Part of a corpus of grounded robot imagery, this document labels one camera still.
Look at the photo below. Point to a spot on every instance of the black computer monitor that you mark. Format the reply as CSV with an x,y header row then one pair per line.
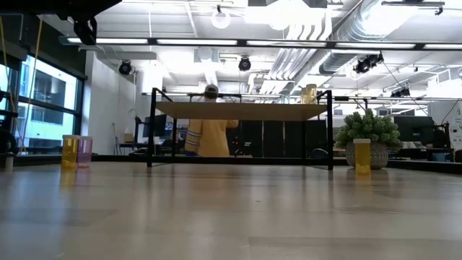
x,y
414,128
157,125

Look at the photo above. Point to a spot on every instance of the large window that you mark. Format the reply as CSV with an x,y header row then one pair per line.
x,y
50,90

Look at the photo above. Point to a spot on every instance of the green artificial potted plant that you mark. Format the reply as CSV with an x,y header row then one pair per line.
x,y
368,126

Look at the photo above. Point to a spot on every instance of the black cabinet row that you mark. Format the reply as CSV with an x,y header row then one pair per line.
x,y
281,139

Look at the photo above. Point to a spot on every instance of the black equipment stand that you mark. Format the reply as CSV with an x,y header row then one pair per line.
x,y
5,142

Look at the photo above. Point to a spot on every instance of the yellow medicine bottle white cap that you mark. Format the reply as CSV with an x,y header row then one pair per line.
x,y
312,95

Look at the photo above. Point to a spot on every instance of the person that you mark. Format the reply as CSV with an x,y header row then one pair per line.
x,y
211,137

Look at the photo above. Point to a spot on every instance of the pink medicine bottle white cap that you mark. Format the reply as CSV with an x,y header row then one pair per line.
x,y
85,151

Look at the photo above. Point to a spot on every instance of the silver ventilation duct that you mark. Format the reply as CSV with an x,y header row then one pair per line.
x,y
361,29

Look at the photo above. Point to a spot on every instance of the long overhead light bar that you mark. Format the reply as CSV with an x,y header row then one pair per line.
x,y
151,41

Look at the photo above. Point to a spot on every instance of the small white cylinder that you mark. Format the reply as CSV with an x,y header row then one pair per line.
x,y
9,162

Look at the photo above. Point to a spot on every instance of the black round ceiling spotlight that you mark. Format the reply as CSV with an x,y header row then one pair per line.
x,y
244,64
125,67

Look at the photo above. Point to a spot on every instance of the orange medicine bottle white cap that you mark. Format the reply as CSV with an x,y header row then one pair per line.
x,y
69,151
362,159

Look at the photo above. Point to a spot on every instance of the black aluminium table frame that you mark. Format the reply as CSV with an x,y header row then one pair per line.
x,y
252,161

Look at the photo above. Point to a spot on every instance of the dark office desk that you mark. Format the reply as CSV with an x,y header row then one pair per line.
x,y
415,153

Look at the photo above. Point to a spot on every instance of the cardboard box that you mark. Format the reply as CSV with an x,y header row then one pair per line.
x,y
128,138

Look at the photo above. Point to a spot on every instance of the wooden shelf black metal legs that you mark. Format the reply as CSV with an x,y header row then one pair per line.
x,y
238,111

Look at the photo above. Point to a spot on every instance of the black track light cluster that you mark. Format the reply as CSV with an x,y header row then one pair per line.
x,y
368,64
400,92

